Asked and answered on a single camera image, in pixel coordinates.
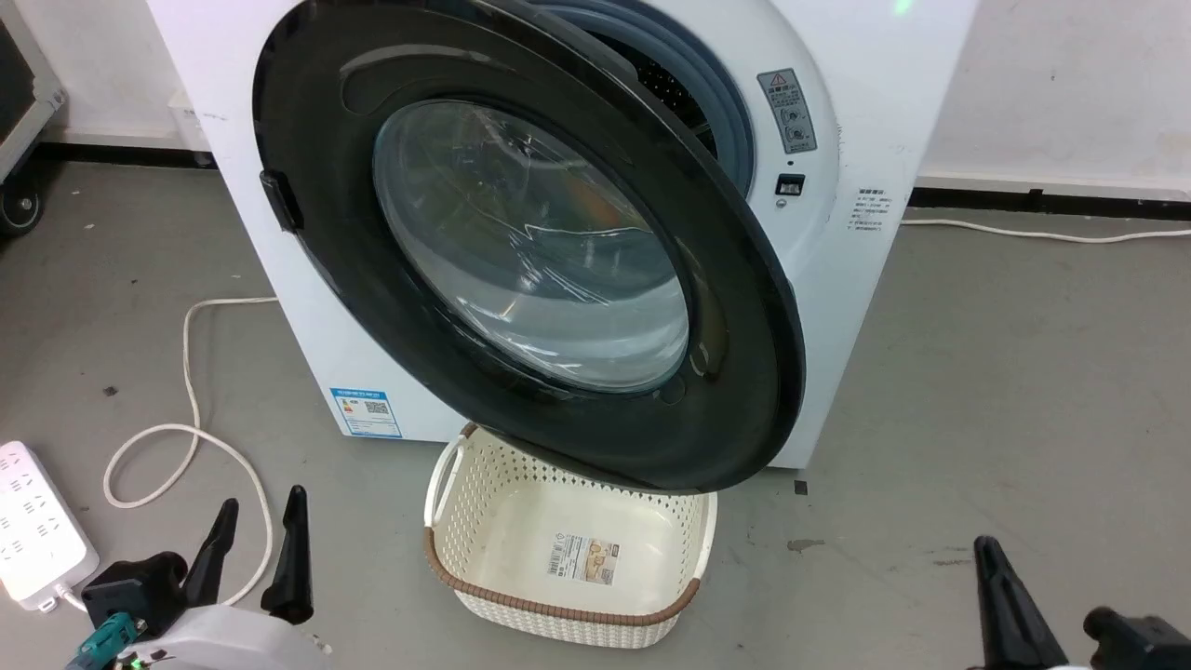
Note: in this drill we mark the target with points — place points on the blue energy label sticker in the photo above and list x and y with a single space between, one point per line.
366 412

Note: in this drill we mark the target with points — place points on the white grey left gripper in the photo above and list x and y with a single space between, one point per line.
233 647

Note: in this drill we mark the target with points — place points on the grey warning label sticker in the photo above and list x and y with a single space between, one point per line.
787 112

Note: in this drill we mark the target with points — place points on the white woven plastic laundry basket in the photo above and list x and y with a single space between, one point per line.
502 540

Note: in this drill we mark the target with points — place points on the black door latch socket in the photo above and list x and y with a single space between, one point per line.
790 184

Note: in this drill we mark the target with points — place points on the white power strip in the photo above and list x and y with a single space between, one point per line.
37 521

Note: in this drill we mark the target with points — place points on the small printed text sticker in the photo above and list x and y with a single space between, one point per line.
872 209

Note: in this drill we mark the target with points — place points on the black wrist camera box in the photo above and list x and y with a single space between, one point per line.
1140 644
130 588

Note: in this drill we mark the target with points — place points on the paper product label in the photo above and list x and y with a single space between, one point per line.
582 559

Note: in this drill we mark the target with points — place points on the black wheeled equipment case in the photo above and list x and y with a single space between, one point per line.
17 102

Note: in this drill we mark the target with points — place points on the teal connector plug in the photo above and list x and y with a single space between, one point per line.
100 644

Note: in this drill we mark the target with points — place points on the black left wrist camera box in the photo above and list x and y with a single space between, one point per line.
130 588

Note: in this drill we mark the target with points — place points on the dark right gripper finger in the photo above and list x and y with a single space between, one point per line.
1014 623

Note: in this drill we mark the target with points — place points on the grey rubber door gasket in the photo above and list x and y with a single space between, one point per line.
721 88

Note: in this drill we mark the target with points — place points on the black round glass washer door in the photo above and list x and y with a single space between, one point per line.
326 279

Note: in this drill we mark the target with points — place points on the white front-load washing machine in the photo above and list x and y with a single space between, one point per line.
865 298

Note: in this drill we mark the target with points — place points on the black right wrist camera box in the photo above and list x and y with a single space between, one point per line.
1140 644

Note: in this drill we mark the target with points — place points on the perforated steel washer drum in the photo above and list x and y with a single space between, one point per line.
672 91

